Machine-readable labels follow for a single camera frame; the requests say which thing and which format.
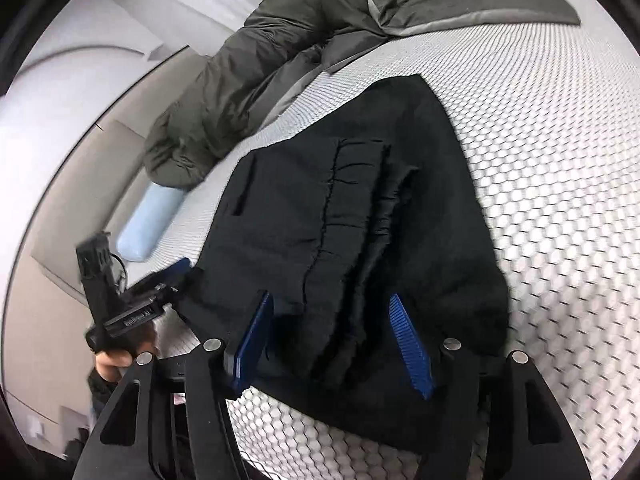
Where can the light blue pillow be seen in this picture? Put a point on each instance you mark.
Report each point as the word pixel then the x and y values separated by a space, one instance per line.
pixel 150 220

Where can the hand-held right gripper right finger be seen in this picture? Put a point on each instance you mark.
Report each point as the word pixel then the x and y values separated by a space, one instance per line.
pixel 410 347

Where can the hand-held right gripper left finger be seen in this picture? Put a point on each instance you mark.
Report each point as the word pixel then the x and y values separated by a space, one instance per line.
pixel 252 340

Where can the black pants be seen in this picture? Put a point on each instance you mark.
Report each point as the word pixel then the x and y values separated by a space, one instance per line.
pixel 350 210

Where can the grey garment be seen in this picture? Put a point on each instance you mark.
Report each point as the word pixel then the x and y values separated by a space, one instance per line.
pixel 260 70

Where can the person's left hand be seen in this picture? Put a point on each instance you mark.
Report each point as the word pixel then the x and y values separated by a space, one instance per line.
pixel 120 360

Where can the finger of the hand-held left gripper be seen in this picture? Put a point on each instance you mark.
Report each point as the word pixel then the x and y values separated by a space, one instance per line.
pixel 176 271

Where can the beige padded headboard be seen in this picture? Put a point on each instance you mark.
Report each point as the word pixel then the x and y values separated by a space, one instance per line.
pixel 75 185

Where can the bed with white honeycomb sheet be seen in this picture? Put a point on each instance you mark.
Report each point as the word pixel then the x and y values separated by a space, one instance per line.
pixel 550 185

